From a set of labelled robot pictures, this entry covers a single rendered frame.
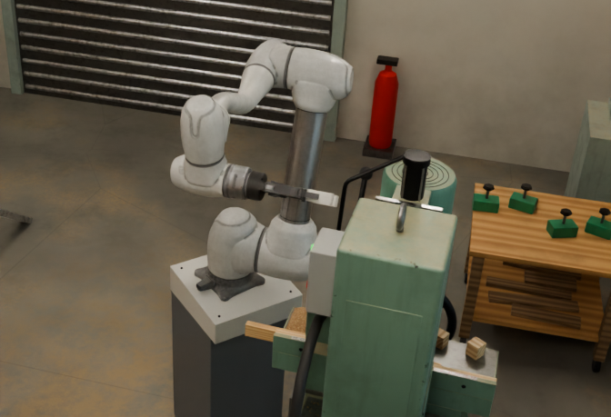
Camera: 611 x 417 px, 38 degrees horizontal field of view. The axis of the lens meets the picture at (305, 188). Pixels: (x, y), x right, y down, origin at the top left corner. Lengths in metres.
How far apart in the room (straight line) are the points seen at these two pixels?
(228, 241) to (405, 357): 1.12
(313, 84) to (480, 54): 2.63
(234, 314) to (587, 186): 2.13
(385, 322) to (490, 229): 1.99
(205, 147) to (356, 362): 0.67
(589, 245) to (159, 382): 1.84
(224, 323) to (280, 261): 0.27
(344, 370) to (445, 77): 3.50
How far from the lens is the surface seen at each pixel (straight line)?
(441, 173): 2.13
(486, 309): 3.95
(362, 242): 1.82
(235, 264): 2.94
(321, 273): 1.87
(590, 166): 4.43
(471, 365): 2.53
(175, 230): 4.59
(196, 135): 2.23
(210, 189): 2.33
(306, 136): 2.76
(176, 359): 3.36
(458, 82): 5.31
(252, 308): 2.98
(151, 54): 5.62
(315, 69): 2.70
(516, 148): 5.47
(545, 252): 3.75
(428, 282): 1.79
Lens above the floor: 2.53
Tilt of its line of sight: 30 degrees down
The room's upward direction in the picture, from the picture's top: 4 degrees clockwise
